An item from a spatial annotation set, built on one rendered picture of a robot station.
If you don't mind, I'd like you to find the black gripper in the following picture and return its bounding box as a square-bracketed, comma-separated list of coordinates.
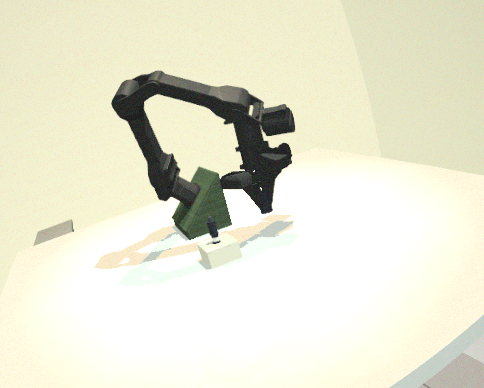
[220, 137, 282, 209]

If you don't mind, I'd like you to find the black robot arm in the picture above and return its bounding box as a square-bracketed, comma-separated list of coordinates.
[111, 70, 295, 210]

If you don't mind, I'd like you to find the cream rectangular block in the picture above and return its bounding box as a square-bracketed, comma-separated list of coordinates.
[197, 234, 243, 269]

